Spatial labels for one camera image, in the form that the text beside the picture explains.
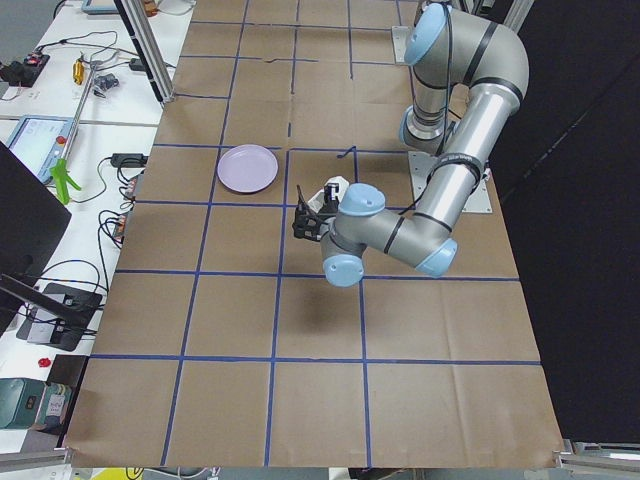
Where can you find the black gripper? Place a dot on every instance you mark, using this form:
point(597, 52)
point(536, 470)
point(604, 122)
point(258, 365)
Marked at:
point(330, 194)

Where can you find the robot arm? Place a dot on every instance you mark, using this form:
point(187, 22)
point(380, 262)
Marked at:
point(472, 74)

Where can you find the lilac plate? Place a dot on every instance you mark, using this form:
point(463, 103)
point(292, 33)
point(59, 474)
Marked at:
point(247, 168)

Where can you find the black power adapter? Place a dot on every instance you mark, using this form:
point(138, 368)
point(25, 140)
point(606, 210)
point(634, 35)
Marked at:
point(128, 160)

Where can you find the green reach grabber stick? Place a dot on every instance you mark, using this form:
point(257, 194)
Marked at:
point(59, 172)

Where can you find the yellow tool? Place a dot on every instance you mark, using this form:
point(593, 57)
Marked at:
point(78, 71)

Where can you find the black monitor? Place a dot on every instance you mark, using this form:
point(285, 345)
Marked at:
point(33, 222)

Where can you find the teach pendant tablet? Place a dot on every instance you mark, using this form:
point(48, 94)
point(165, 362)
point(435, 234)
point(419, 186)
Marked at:
point(38, 142)

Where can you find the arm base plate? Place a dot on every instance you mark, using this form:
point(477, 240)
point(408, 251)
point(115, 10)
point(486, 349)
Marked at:
point(447, 189)
point(401, 35)

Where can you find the aluminium frame post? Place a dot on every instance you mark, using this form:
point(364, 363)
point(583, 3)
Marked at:
point(139, 29)

